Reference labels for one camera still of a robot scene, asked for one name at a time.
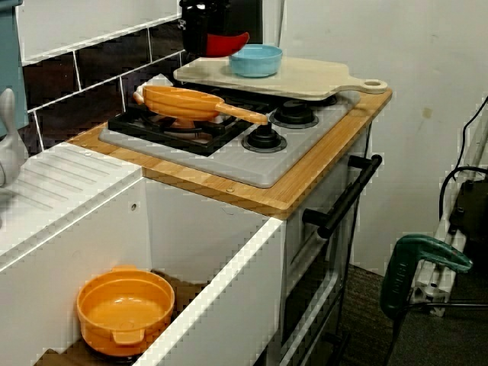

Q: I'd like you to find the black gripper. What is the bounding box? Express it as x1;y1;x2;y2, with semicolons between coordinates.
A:
178;0;230;59

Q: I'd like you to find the red chili pepper toy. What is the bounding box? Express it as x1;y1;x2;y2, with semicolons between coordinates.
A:
205;32;251;58

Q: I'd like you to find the orange plastic frying pan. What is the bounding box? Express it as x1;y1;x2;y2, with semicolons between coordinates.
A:
141;85;269;129

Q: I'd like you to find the light blue plastic bowl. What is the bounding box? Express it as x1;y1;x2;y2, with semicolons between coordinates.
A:
229;44;284;79

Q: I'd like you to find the white orange salt shaker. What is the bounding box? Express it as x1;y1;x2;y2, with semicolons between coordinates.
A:
132;74;175;104

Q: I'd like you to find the black burner grate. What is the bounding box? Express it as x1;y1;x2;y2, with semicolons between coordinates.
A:
108;91;275;157

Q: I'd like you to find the dark tile backsplash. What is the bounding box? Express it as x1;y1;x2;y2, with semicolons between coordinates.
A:
17;0;222;152

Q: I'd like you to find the black stove knob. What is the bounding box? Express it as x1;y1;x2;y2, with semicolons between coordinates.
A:
269;99;319;129
242;124;287;153

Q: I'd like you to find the grey toy stove top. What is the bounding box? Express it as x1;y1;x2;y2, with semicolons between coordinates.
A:
98;89;361;188

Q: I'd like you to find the wooden countertop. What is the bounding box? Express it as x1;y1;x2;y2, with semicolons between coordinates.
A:
68;89;393;220

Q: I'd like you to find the teal box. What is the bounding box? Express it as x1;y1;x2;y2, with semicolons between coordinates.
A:
0;0;30;138

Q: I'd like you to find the white toy sink unit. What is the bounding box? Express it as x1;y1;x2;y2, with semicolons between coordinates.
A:
0;143;287;366

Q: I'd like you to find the grey toy faucet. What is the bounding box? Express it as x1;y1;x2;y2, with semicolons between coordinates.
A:
0;88;30;188

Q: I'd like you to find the grey toy oven front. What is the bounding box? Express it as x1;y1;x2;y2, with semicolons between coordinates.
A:
280;125;373;366

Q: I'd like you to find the orange plastic pot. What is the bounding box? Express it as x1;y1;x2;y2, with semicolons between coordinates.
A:
75;265;176;355

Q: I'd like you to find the green clamp tool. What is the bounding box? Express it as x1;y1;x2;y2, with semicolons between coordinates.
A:
380;234;474;321

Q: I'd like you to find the wooden cutting board with handle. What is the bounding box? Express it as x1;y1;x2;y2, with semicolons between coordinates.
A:
173;55;389;103

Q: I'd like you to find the black oven door handle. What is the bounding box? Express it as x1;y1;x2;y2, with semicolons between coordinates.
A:
303;154;383;237

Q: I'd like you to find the black cable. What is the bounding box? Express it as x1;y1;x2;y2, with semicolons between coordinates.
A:
438;95;488;230

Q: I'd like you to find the aluminium frame profile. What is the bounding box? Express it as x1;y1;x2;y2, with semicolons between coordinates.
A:
413;114;488;317

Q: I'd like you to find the black box on frame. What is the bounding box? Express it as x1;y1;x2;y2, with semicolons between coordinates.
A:
449;178;488;241

